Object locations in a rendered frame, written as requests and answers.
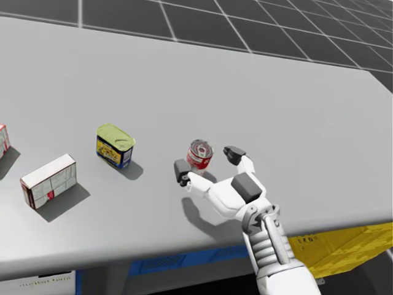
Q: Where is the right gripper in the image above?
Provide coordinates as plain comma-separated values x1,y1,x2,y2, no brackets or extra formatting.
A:
173,146,271,222

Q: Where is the red and white can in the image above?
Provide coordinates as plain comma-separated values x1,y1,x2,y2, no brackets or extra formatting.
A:
185,138,215,177

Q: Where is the green and blue rectangular can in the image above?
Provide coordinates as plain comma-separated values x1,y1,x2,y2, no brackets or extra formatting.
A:
95,123,137,170

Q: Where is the blue box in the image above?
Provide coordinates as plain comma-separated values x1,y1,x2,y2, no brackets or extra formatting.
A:
130,245,255,280

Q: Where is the yellow box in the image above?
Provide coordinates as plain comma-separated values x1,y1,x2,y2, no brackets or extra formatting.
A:
287,221,393,279

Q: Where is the red and white carton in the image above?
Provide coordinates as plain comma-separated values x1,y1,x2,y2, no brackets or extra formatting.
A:
19,153,78,210
0,124,12,161

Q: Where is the white box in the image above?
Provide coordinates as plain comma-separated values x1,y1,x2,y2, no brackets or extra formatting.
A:
0,269,76,295

